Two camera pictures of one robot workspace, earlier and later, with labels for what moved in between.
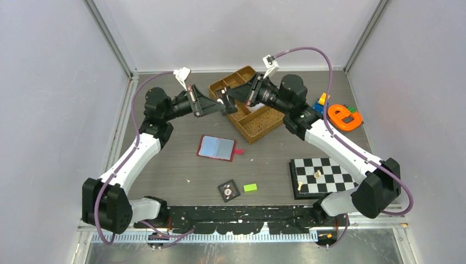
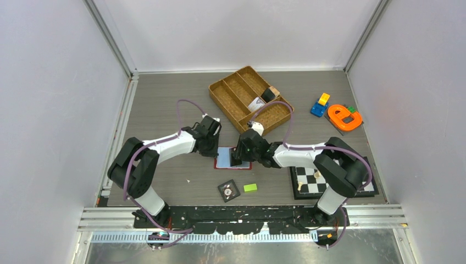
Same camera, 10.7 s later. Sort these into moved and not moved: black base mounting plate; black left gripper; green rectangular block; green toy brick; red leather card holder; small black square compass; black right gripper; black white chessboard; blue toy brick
Moved: red leather card holder; black right gripper; black left gripper
Not moved: blue toy brick; black base mounting plate; black white chessboard; small black square compass; green rectangular block; green toy brick
